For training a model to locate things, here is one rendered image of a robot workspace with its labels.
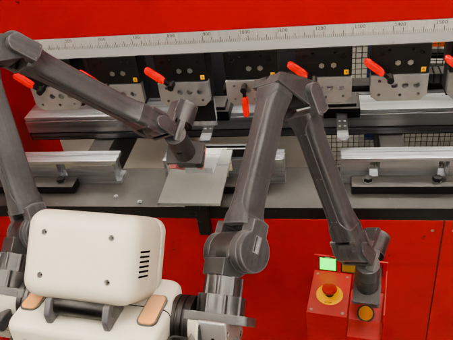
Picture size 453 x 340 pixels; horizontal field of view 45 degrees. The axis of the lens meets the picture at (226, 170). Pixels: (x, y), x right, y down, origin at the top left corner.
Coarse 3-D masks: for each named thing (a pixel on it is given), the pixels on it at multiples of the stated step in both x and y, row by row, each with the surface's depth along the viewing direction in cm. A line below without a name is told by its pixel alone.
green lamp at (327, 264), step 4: (320, 260) 156; (324, 260) 155; (328, 260) 155; (332, 260) 154; (320, 264) 157; (324, 264) 156; (328, 264) 156; (332, 264) 155; (320, 268) 157; (324, 268) 157; (328, 268) 157; (332, 268) 156
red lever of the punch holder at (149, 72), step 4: (148, 68) 155; (144, 72) 154; (148, 72) 154; (152, 72) 154; (156, 72) 156; (152, 76) 155; (156, 76) 155; (160, 76) 155; (156, 80) 155; (160, 80) 155; (164, 80) 156; (164, 84) 156; (168, 84) 156; (172, 84) 156; (168, 88) 156; (172, 88) 156
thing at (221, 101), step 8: (216, 96) 195; (224, 96) 195; (216, 104) 191; (224, 104) 190; (232, 104) 196; (216, 112) 190; (224, 112) 189; (224, 120) 191; (208, 128) 184; (200, 136) 181; (208, 136) 180
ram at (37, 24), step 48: (0, 0) 152; (48, 0) 150; (96, 0) 148; (144, 0) 146; (192, 0) 144; (240, 0) 142; (288, 0) 141; (336, 0) 139; (384, 0) 137; (432, 0) 136; (96, 48) 156; (144, 48) 154; (192, 48) 152; (240, 48) 150; (288, 48) 148
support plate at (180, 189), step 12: (228, 156) 171; (216, 168) 166; (228, 168) 166; (168, 180) 164; (180, 180) 163; (192, 180) 163; (204, 180) 162; (216, 180) 161; (168, 192) 159; (180, 192) 159; (192, 192) 158; (204, 192) 157; (216, 192) 157; (168, 204) 156; (180, 204) 155; (192, 204) 154; (204, 204) 154; (216, 204) 153
